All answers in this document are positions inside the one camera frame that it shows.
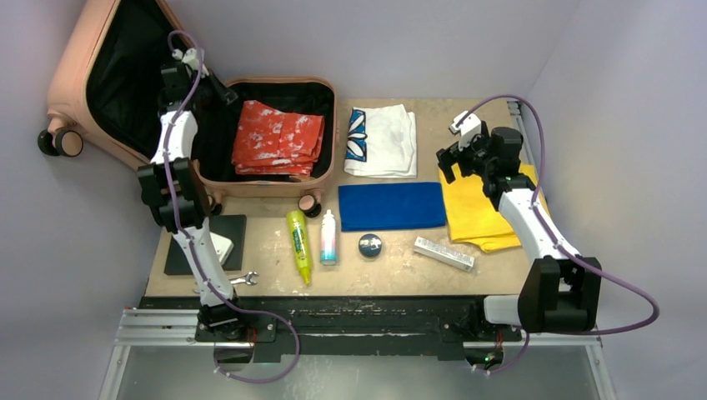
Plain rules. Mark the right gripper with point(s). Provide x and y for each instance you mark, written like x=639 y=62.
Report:
x=449 y=156

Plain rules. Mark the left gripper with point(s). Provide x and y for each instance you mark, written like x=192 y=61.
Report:
x=228 y=95

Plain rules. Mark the red white patterned cloth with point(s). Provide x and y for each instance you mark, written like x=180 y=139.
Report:
x=272 y=142

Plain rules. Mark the yellow cloth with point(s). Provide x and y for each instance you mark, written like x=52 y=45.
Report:
x=472 y=218

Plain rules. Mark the white shirt blue print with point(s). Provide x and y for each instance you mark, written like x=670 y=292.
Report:
x=382 y=143

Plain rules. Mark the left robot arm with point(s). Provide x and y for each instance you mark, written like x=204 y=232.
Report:
x=177 y=199

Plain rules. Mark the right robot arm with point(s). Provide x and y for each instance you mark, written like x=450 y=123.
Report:
x=561 y=291

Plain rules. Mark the pink open suitcase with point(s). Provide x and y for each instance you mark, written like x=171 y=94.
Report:
x=106 y=91

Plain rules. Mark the blue folded cloth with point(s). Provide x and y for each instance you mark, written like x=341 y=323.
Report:
x=391 y=206

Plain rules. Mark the silver toothpaste box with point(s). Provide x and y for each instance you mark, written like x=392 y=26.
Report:
x=444 y=254

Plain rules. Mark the dark round tin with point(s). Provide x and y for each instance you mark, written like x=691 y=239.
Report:
x=370 y=245

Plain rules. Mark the black flat notebook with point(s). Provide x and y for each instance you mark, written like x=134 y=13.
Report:
x=232 y=227

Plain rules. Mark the white teal spray bottle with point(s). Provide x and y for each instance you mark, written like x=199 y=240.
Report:
x=328 y=238

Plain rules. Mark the yellow green tube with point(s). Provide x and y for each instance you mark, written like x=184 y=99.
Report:
x=298 y=234

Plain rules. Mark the white square device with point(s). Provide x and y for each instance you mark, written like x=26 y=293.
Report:
x=223 y=246

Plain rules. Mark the silver wrench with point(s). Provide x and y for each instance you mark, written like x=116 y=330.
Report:
x=247 y=279

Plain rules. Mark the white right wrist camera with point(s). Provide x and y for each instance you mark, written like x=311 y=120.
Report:
x=467 y=126

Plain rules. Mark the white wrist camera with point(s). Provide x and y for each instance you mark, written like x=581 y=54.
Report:
x=467 y=126
x=193 y=58

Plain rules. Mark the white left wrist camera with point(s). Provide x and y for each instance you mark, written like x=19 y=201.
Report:
x=193 y=58

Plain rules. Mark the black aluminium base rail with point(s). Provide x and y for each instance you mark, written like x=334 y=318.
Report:
x=449 y=328

